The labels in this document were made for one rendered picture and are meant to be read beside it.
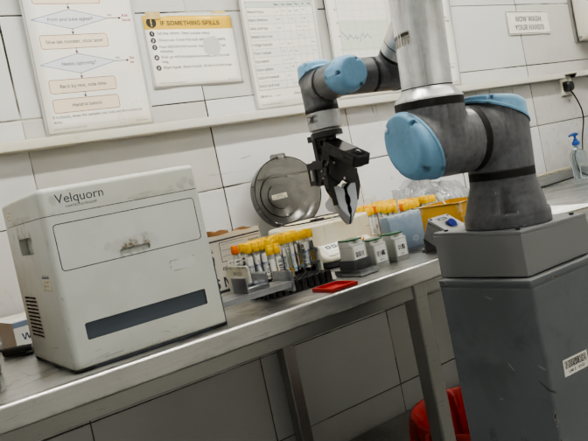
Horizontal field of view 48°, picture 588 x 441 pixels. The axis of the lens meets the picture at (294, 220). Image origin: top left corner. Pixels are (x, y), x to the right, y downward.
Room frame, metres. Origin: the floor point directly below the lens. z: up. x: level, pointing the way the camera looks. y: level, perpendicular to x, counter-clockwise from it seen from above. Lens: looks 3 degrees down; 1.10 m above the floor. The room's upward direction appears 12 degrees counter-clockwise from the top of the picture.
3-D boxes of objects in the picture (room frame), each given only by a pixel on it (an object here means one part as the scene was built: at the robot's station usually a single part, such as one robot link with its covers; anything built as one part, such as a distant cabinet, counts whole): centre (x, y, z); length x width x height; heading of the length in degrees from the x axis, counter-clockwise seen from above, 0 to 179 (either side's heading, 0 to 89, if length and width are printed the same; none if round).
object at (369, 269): (1.48, -0.11, 0.89); 0.09 x 0.05 x 0.04; 35
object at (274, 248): (1.45, 0.03, 0.93); 0.17 x 0.09 x 0.11; 125
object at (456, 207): (1.73, -0.42, 0.93); 0.13 x 0.13 x 0.10; 39
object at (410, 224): (1.66, -0.26, 0.92); 0.10 x 0.07 x 0.10; 117
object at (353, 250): (1.48, -0.11, 0.92); 0.05 x 0.04 x 0.06; 35
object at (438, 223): (1.57, -0.33, 0.92); 0.13 x 0.07 x 0.08; 35
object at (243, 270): (1.55, 0.07, 0.91); 0.20 x 0.10 x 0.07; 125
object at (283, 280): (1.28, 0.13, 0.92); 0.21 x 0.07 x 0.05; 125
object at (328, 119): (1.49, -0.11, 1.22); 0.08 x 0.08 x 0.05
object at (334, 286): (1.36, -0.05, 0.88); 0.07 x 0.07 x 0.01; 35
